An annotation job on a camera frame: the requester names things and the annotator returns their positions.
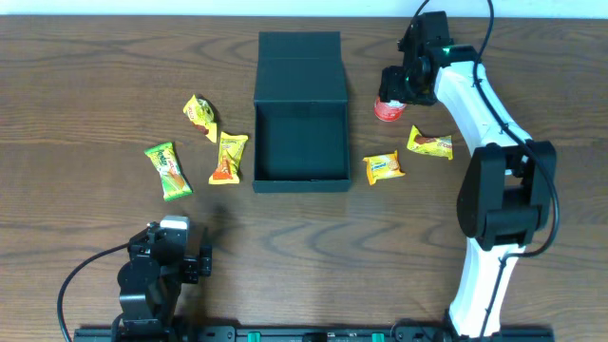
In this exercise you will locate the orange Julie's cracker packet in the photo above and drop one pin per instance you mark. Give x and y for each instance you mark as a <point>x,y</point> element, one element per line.
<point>383,167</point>

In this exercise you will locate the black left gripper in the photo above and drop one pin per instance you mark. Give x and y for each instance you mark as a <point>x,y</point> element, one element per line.
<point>194,270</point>

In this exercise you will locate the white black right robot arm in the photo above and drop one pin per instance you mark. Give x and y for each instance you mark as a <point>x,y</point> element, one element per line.
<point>508,207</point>

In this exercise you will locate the dark green open box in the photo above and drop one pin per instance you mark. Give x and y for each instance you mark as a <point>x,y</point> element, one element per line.
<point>301,108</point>

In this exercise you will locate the yellow crumpled snack packet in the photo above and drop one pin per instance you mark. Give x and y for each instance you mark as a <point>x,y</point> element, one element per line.
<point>202,117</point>

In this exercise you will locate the green snack packet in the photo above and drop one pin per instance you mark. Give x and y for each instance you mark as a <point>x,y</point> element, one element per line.
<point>173,182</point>

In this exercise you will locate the yellow orange snack packet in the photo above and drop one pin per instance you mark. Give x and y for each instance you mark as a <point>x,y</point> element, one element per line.
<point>231,148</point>

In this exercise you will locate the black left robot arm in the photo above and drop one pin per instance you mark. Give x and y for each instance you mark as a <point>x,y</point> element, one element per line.
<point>160,261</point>

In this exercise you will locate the red Pringles can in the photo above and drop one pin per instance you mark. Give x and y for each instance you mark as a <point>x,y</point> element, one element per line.
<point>388,111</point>

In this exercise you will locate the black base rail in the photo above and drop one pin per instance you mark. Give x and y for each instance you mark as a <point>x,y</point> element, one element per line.
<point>304,334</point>

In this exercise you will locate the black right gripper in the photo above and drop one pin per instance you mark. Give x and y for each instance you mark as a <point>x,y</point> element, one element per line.
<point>389,87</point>

